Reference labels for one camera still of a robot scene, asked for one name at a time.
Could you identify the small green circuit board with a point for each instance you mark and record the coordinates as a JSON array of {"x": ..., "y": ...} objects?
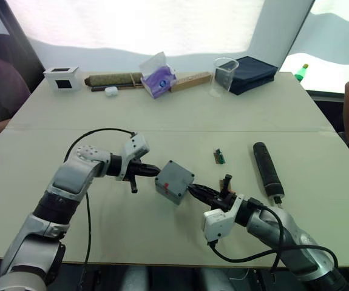
[{"x": 219, "y": 156}]

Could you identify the white box with black squares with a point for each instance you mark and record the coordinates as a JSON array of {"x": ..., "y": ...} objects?
[{"x": 62, "y": 77}]

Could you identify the green plastic bottle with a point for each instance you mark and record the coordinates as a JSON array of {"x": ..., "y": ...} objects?
[{"x": 301, "y": 72}]

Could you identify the dark brown stick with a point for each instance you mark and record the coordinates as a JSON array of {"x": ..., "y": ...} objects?
[{"x": 122, "y": 87}]

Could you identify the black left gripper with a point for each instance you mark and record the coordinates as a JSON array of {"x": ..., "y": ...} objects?
[{"x": 135, "y": 169}]

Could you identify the black electric screwdriver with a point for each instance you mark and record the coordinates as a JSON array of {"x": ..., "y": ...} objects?
[{"x": 266, "y": 169}]

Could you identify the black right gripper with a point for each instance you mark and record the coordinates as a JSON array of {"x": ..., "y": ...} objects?
[{"x": 222, "y": 200}]

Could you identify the long wooden box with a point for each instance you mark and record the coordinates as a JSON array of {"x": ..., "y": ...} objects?
[{"x": 189, "y": 82}]

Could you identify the dark frame pole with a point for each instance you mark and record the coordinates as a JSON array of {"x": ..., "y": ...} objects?
[{"x": 19, "y": 42}]

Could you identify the grey box lid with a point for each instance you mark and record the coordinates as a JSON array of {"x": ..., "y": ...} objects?
[{"x": 175, "y": 175}]

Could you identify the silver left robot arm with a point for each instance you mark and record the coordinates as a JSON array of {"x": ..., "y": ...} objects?
[{"x": 68, "y": 179}]

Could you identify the dark blue fabric box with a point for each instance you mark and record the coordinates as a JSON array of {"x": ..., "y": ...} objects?
[{"x": 253, "y": 75}]

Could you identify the clear plastic measuring cup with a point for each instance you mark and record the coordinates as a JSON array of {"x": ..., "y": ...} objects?
[{"x": 222, "y": 75}]

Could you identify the white earbuds case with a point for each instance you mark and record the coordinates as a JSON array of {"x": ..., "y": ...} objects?
[{"x": 110, "y": 91}]

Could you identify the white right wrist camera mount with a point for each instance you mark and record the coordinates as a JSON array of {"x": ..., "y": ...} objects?
[{"x": 219, "y": 222}]

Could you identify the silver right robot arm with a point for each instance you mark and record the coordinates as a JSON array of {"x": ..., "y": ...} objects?
[{"x": 286, "y": 233}]

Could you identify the grey plastic junction box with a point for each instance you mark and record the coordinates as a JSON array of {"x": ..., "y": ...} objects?
[{"x": 169, "y": 192}]

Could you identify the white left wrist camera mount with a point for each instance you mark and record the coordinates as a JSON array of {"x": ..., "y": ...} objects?
[{"x": 136, "y": 145}]

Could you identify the small brown circuit board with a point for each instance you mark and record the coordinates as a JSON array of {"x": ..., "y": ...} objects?
[{"x": 221, "y": 182}]

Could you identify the purple tissue pack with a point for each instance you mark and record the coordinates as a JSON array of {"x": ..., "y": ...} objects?
[{"x": 159, "y": 77}]

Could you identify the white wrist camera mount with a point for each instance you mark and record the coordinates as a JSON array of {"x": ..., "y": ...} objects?
[
  {"x": 136, "y": 145},
  {"x": 219, "y": 222}
]

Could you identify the rolled brown mat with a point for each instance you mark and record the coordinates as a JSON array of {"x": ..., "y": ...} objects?
[{"x": 113, "y": 78}]

